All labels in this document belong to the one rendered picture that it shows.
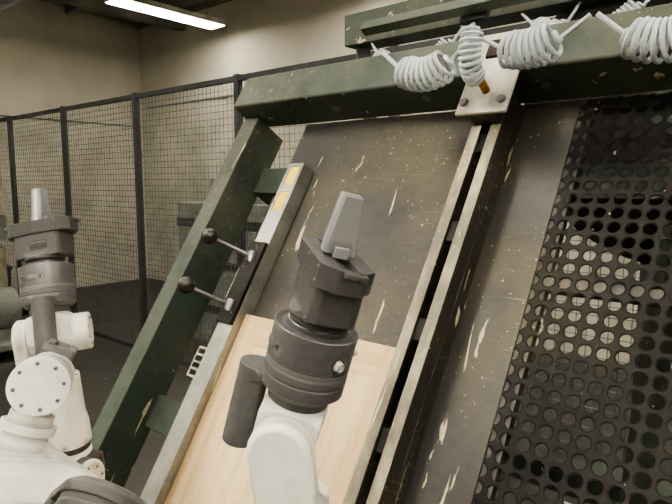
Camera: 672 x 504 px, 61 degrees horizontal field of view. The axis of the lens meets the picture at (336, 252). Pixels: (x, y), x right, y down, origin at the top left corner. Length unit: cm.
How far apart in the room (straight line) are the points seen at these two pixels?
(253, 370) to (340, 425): 46
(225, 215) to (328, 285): 103
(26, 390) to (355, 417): 53
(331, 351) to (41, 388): 35
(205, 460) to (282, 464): 65
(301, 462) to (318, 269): 19
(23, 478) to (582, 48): 102
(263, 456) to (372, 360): 48
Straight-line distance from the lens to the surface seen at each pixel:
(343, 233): 56
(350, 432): 103
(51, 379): 75
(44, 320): 105
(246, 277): 130
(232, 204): 155
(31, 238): 112
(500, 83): 113
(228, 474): 119
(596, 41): 113
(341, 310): 55
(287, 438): 59
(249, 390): 62
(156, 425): 147
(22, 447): 79
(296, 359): 57
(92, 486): 61
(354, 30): 200
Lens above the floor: 165
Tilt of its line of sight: 7 degrees down
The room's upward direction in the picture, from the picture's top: straight up
